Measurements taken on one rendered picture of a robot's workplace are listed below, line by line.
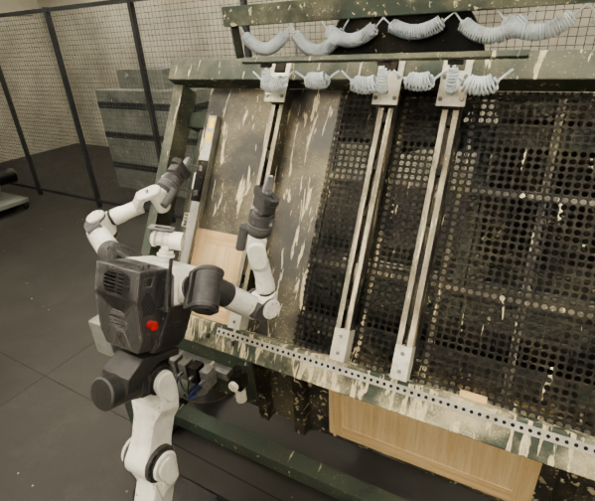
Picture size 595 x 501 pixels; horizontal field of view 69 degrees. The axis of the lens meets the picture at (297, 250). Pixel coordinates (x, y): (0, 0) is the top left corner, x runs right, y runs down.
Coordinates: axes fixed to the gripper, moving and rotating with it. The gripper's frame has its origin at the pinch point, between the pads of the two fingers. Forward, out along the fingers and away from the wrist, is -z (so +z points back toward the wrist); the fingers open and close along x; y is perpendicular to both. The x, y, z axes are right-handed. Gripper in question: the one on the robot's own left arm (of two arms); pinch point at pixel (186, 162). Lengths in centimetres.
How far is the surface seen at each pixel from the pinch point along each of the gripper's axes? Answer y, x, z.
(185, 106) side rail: -19.7, -5.8, -33.1
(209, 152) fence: 4.0, 3.9, -12.0
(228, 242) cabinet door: 23.9, 27.4, 20.4
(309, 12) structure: 29, -20, -94
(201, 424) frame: 7, 109, 88
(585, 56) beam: 150, -23, -43
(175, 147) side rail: -19.6, 4.9, -14.3
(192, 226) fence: 2.7, 23.4, 18.3
